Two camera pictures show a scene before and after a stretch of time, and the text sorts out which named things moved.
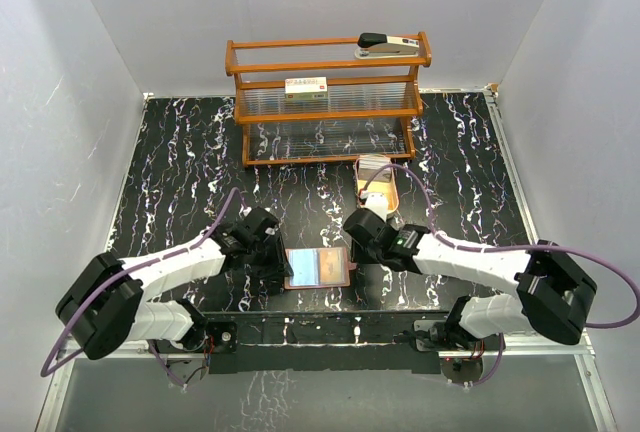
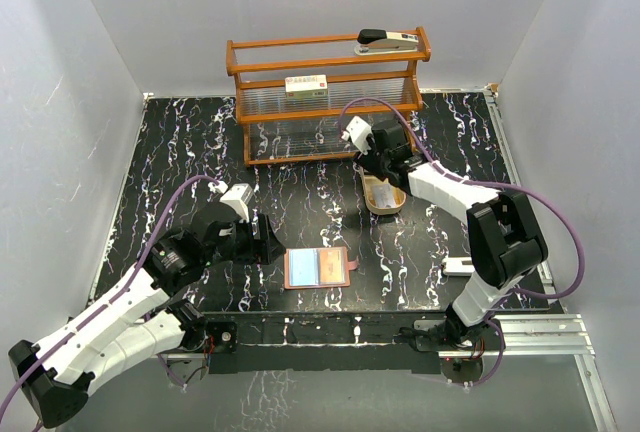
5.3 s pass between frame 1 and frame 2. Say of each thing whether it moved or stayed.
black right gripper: moved
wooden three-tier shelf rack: stayed
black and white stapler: stayed
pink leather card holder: stayed
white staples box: stayed
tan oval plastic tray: moved
